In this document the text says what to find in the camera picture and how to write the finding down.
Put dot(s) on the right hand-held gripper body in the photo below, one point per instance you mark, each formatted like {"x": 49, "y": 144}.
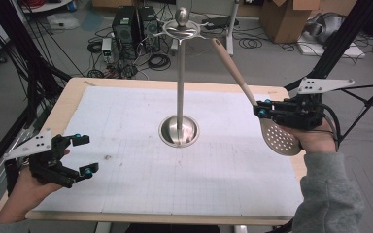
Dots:
{"x": 301, "y": 111}

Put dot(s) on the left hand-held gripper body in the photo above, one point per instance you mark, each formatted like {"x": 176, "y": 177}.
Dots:
{"x": 50, "y": 161}

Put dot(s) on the beige slotted spoon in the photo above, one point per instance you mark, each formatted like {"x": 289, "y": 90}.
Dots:
{"x": 233, "y": 71}

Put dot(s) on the metal utensil rack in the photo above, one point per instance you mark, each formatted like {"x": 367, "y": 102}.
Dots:
{"x": 180, "y": 97}

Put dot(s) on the person's right hand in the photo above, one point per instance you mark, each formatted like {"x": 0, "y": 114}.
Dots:
{"x": 317, "y": 140}

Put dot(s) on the person's left hand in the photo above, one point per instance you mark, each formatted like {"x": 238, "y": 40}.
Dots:
{"x": 32, "y": 191}

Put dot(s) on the white grid mat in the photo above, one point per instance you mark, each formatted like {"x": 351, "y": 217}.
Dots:
{"x": 142, "y": 181}

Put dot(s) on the thin black stand legs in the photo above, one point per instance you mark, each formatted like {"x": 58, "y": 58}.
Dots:
{"x": 369, "y": 103}

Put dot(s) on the white flat box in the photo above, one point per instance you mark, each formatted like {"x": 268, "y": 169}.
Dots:
{"x": 349, "y": 48}

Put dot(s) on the white-legged desk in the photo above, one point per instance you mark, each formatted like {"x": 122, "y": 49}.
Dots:
{"x": 230, "y": 32}

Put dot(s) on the large open cardboard box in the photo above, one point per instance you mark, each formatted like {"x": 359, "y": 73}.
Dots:
{"x": 288, "y": 19}

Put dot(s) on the grey rounded device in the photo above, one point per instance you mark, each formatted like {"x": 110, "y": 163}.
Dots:
{"x": 327, "y": 26}

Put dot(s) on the small white power supply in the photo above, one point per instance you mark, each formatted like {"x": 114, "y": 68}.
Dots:
{"x": 107, "y": 48}

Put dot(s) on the black flat floor device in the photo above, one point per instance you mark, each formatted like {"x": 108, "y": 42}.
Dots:
{"x": 220, "y": 22}

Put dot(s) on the black computer tower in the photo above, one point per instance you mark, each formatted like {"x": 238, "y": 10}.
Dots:
{"x": 149, "y": 26}
{"x": 125, "y": 32}

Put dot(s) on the black metal frame bar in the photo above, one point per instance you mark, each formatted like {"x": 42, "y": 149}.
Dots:
{"x": 336, "y": 48}

